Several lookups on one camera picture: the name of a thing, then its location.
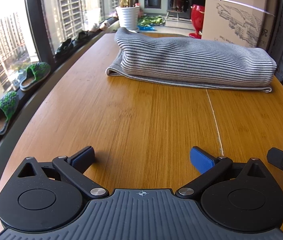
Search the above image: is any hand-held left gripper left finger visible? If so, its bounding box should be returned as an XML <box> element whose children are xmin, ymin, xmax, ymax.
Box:
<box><xmin>18</xmin><ymin>146</ymin><xmax>110</xmax><ymax>198</ymax></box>

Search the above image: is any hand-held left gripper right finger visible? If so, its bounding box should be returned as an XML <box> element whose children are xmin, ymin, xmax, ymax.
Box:
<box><xmin>175</xmin><ymin>146</ymin><xmax>270</xmax><ymax>200</ymax></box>

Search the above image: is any grey striped garment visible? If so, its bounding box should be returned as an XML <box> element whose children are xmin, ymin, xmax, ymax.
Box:
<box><xmin>106</xmin><ymin>27</ymin><xmax>277</xmax><ymax>93</ymax></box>

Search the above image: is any green knitted slipper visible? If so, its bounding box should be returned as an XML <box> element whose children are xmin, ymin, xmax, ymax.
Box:
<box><xmin>19</xmin><ymin>62</ymin><xmax>51</xmax><ymax>92</ymax></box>
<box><xmin>0</xmin><ymin>91</ymin><xmax>20</xmax><ymax>135</ymax></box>

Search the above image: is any black leather shoe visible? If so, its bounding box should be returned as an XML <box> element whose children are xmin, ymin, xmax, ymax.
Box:
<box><xmin>74</xmin><ymin>31</ymin><xmax>91</xmax><ymax>43</ymax></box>
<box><xmin>54</xmin><ymin>38</ymin><xmax>73</xmax><ymax>55</ymax></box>

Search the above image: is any red plastic stool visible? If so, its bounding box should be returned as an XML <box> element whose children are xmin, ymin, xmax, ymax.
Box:
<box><xmin>188</xmin><ymin>4</ymin><xmax>205</xmax><ymax>39</ymax></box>

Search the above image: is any white ribbed plant pot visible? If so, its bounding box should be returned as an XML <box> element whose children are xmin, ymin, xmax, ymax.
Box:
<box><xmin>115</xmin><ymin>6</ymin><xmax>140</xmax><ymax>30</ymax></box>

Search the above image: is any large printed cardboard box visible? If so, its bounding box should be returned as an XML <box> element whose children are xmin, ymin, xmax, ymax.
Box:
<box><xmin>201</xmin><ymin>0</ymin><xmax>278</xmax><ymax>53</ymax></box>

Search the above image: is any pile of green vegetables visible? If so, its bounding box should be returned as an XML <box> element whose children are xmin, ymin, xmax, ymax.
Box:
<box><xmin>138</xmin><ymin>15</ymin><xmax>166</xmax><ymax>27</ymax></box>

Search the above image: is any small wooden stool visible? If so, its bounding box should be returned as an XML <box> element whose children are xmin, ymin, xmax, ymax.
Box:
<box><xmin>166</xmin><ymin>9</ymin><xmax>190</xmax><ymax>22</ymax></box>

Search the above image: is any black window frame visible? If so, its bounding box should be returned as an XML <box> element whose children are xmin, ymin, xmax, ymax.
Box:
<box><xmin>0</xmin><ymin>0</ymin><xmax>119</xmax><ymax>180</ymax></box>

